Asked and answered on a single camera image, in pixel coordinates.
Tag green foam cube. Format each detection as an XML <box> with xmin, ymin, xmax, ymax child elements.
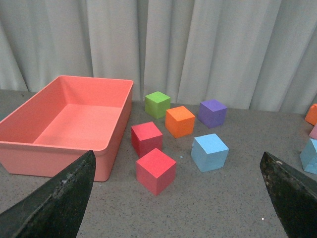
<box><xmin>145</xmin><ymin>91</ymin><xmax>171</xmax><ymax>119</ymax></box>

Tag purple foam cube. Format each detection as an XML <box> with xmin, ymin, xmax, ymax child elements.
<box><xmin>198</xmin><ymin>99</ymin><xmax>227</xmax><ymax>128</ymax></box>

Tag white curtain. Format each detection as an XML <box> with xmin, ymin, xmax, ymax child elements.
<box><xmin>0</xmin><ymin>0</ymin><xmax>317</xmax><ymax>114</ymax></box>

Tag pink plastic bin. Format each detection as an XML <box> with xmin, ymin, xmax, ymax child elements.
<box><xmin>0</xmin><ymin>76</ymin><xmax>133</xmax><ymax>182</ymax></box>

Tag pink foam cube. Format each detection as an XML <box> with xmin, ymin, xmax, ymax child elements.
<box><xmin>309</xmin><ymin>124</ymin><xmax>317</xmax><ymax>139</ymax></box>

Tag dark red foam cube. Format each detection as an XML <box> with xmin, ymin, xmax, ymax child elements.
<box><xmin>131</xmin><ymin>121</ymin><xmax>163</xmax><ymax>158</ymax></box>

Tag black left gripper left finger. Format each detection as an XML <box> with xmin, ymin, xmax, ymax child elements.
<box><xmin>0</xmin><ymin>150</ymin><xmax>96</xmax><ymax>238</ymax></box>

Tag orange foam cube by bin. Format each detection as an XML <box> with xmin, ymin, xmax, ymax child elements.
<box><xmin>305</xmin><ymin>103</ymin><xmax>317</xmax><ymax>126</ymax></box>

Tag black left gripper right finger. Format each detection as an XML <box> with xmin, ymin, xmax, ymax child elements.
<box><xmin>260</xmin><ymin>152</ymin><xmax>317</xmax><ymax>238</ymax></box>

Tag dented light blue foam cube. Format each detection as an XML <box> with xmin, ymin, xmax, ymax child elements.
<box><xmin>300</xmin><ymin>139</ymin><xmax>317</xmax><ymax>175</ymax></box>

